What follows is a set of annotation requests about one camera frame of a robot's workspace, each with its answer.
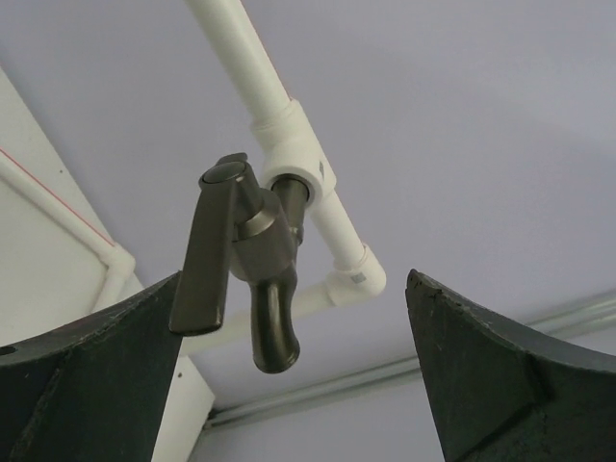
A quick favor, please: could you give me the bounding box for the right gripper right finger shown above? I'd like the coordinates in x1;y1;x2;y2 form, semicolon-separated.
405;269;615;461

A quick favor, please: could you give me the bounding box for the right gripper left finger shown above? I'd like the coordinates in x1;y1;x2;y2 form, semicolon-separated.
1;274;181;461

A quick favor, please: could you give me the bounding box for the dark grey faucet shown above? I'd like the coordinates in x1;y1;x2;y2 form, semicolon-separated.
169;153;309;374

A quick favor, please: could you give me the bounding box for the white PVC pipe frame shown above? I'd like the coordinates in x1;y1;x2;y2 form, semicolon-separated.
1;1;386;317

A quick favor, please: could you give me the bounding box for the white work board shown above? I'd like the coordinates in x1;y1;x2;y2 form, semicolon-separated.
0;64;216;462

